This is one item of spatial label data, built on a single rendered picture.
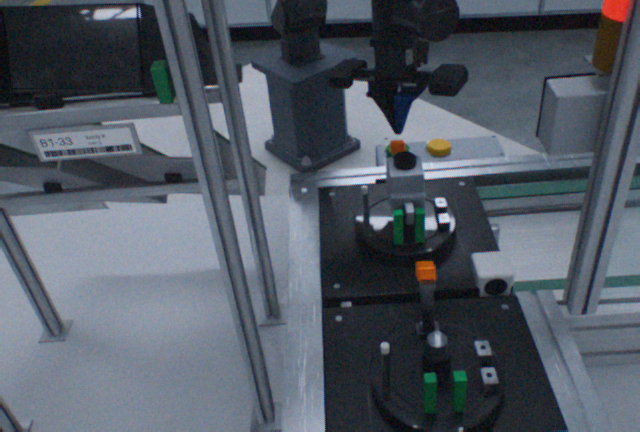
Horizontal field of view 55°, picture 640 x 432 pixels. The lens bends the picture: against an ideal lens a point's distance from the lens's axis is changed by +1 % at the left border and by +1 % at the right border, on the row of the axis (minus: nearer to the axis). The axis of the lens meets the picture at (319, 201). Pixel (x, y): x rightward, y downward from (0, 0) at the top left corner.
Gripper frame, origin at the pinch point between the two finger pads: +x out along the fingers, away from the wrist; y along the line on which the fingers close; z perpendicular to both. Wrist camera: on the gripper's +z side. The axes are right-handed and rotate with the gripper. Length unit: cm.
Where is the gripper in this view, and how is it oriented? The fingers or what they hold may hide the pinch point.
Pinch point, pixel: (397, 111)
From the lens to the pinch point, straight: 89.8
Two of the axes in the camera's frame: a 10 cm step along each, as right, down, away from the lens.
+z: 4.5, -4.9, 7.4
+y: -8.9, -1.5, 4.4
